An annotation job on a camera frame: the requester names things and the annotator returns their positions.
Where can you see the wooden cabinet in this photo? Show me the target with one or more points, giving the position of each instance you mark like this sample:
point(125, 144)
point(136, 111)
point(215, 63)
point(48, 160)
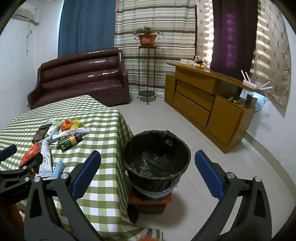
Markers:
point(192, 102)

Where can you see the striped curtain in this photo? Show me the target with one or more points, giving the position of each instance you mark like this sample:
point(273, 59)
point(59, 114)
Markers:
point(175, 34)

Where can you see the white air conditioner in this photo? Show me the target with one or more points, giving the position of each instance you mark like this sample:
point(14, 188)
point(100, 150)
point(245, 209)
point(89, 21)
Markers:
point(25, 14)

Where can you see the green checkered tablecloth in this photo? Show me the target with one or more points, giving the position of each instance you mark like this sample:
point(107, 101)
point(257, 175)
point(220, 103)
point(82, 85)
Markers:
point(92, 115)

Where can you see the dark green bottle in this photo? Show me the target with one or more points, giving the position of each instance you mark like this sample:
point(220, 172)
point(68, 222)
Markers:
point(68, 142)

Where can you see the red snack packet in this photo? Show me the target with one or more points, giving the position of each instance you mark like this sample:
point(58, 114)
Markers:
point(30, 154)

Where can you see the white printed packet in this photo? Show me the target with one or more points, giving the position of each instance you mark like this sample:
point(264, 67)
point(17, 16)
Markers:
point(46, 162)

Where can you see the beige quilted curtain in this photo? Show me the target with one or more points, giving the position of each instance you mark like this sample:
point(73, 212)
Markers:
point(270, 58)

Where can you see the white teal-printed packet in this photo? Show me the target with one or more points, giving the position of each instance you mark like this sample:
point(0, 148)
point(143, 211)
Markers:
point(57, 170)

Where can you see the white green wrapper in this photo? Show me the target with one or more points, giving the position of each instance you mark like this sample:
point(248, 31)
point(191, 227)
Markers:
point(54, 126)

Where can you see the trash bin with black bag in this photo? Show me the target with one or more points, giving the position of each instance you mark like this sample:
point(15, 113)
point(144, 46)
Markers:
point(159, 178)

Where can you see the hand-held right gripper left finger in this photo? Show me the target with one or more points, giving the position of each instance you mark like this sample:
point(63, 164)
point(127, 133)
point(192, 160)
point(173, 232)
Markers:
point(86, 173)

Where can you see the dark purple curtain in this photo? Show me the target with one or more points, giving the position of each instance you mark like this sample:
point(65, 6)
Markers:
point(231, 34)

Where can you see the crumpled orange wrapper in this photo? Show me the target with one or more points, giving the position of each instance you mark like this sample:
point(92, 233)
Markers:
point(66, 126)

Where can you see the brown leather sofa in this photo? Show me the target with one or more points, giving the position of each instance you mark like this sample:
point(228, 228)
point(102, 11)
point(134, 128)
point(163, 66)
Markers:
point(76, 76)

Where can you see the mouse plush toy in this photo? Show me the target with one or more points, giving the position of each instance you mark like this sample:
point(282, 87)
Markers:
point(198, 61)

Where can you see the small brown box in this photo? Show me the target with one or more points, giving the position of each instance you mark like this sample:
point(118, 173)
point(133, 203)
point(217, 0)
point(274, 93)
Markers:
point(251, 99)

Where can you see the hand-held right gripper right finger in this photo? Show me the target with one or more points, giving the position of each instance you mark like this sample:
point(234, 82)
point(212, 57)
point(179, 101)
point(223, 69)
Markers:
point(208, 173)

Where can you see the black metal plant stand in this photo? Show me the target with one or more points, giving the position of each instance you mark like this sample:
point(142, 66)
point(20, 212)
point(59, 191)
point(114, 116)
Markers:
point(146, 93)

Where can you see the orange plastic stool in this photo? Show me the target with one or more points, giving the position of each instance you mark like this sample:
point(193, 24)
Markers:
point(138, 199)

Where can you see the potted plant in orange pot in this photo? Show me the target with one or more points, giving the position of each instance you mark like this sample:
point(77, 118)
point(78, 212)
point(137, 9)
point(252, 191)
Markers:
point(147, 39)

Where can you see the white box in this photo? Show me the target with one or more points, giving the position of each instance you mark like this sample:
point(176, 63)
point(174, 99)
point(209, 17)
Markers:
point(187, 62)

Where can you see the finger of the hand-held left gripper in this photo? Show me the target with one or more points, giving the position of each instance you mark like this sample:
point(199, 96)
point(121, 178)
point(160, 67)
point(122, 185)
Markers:
point(29, 165)
point(7, 151)

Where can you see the yellow wrapper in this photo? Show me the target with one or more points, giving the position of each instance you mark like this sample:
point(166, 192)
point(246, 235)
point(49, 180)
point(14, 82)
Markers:
point(76, 124)

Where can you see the blue curtain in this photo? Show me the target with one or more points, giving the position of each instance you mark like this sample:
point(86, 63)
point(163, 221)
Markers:
point(85, 25)

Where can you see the crumpled silver white wrapper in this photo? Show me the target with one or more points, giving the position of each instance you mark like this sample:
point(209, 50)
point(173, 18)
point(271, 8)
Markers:
point(78, 131)

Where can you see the dark cigarette box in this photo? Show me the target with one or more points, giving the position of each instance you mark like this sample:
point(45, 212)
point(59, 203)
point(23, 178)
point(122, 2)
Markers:
point(41, 133)

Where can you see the white router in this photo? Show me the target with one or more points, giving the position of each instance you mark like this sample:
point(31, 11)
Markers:
point(251, 84)

